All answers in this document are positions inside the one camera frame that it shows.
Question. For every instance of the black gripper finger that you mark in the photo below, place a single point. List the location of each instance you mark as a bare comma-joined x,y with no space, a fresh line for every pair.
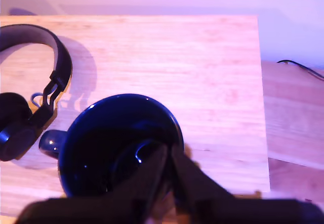
149,178
192,183

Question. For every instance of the dark blue coffee mug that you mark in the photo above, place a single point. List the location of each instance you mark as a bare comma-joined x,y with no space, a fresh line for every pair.
106,122

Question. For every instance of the light wooden shelf board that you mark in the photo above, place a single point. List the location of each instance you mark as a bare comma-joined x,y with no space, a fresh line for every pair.
177,69

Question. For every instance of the black headphones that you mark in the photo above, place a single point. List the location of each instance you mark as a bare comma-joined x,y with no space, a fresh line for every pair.
60,56

